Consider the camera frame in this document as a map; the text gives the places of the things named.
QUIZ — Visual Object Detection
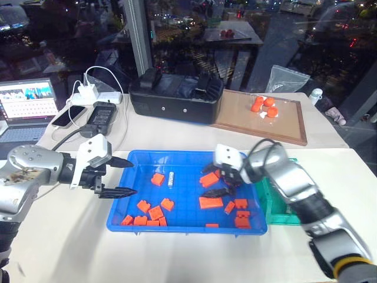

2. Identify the white charger plug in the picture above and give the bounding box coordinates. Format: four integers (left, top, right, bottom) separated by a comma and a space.
77, 83, 100, 100

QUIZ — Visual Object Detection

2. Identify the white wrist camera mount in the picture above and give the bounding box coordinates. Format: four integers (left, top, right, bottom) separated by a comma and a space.
213, 143, 248, 177
70, 134, 113, 190

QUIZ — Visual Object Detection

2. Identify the white power strip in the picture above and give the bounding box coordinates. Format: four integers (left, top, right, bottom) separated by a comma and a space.
72, 91, 123, 105

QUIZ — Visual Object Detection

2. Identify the green plastic bin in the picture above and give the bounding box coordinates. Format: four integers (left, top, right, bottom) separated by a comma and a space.
254, 157, 302, 226

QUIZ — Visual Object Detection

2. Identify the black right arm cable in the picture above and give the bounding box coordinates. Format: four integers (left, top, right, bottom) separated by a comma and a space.
246, 138, 284, 167

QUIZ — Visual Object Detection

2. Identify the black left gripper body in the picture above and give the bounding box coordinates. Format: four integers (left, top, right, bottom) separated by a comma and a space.
78, 164, 107, 195

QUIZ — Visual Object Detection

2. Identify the black power adapter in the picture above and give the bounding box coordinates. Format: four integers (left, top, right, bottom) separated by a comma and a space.
79, 101, 118, 139

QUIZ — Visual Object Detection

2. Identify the clear plastic bag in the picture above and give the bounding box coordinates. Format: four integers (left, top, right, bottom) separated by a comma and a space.
264, 64, 311, 94

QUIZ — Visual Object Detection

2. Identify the white charging cable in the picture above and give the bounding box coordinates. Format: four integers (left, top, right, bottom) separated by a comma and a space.
51, 65, 128, 152

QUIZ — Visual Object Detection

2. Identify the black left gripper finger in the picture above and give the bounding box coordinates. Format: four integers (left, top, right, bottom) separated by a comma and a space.
98, 186, 138, 199
109, 156, 135, 169

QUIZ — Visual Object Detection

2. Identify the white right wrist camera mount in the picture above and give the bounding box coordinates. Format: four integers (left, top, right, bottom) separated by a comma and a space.
213, 143, 248, 177

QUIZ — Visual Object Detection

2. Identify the wooden framed board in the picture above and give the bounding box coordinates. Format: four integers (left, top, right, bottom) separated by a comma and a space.
209, 89, 309, 147

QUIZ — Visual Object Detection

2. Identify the black storage case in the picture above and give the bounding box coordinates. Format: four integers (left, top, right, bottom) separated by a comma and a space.
128, 68, 225, 126

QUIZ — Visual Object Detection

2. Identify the black power cable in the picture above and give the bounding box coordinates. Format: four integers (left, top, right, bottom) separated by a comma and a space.
52, 126, 89, 152

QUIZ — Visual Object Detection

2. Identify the open laptop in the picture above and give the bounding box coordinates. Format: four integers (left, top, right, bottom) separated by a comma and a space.
0, 77, 60, 145

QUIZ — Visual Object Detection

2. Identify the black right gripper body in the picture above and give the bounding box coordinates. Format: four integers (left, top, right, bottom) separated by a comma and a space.
219, 162, 246, 189

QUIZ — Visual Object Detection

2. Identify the pink soft item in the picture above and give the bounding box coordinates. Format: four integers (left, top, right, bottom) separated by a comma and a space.
324, 107, 348, 126

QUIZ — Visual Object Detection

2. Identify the white bottle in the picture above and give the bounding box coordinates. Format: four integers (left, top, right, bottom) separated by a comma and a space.
309, 88, 323, 107

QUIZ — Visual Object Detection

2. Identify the black smartphone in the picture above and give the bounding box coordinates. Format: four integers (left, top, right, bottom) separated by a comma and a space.
52, 105, 87, 128

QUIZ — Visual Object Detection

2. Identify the large orange toy brick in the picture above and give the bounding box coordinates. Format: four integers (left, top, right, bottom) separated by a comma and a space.
199, 196, 223, 210

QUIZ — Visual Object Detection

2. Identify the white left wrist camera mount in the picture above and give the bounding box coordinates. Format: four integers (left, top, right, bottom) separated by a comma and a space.
70, 134, 113, 190

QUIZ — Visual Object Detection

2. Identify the blue plastic bin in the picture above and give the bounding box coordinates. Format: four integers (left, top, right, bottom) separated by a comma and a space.
105, 149, 269, 237

